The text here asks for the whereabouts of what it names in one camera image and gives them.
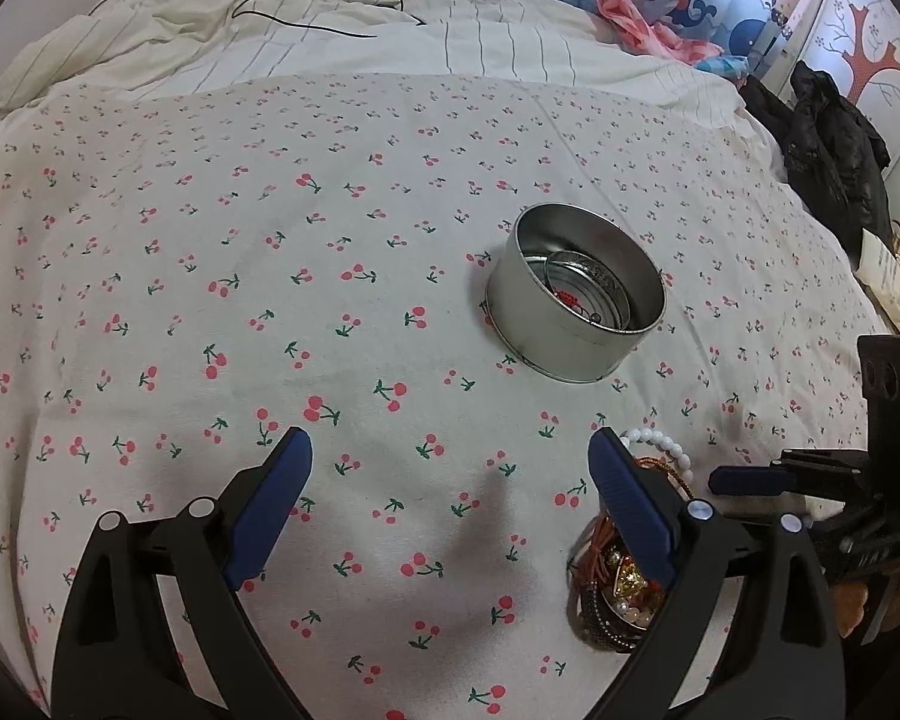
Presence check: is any person's right hand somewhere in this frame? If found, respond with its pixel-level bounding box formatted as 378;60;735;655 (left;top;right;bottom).
827;582;874;638

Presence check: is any pink crumpled cloth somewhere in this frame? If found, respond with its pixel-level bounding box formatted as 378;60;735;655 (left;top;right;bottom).
591;0;725;65

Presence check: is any white wardrobe with tree decal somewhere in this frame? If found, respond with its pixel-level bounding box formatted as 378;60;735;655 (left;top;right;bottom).
763;0;900;175

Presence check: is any pile of mixed bracelets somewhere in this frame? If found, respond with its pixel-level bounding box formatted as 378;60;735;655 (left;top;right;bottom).
565;456;697;653

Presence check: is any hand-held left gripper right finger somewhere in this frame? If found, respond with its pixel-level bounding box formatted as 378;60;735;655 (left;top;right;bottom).
588;427;846;720

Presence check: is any white bead bracelet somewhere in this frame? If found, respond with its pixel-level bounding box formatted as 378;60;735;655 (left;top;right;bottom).
619;427;696;497

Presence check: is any white paper booklet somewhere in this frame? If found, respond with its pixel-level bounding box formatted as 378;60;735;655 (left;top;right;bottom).
855;229;900;332

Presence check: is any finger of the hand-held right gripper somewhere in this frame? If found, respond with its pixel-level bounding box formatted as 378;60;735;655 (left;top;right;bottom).
708;466;803;498
771;448;872;478

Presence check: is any cream striped duvet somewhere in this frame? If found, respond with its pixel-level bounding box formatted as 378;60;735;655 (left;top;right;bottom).
0;0;755;137

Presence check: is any black padded jacket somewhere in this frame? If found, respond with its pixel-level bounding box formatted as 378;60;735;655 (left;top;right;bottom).
738;60;895;257

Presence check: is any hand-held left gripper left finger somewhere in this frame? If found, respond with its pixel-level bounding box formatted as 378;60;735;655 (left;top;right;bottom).
51;426;314;720

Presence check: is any round silver metal tin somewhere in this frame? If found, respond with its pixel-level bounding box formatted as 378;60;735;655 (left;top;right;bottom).
484;202;668;386

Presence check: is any cherry print bed sheet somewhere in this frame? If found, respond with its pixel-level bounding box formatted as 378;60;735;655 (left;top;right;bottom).
0;73;895;720

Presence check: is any blue patterned cloth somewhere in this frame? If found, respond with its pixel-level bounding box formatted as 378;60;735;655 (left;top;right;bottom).
693;52;752;85

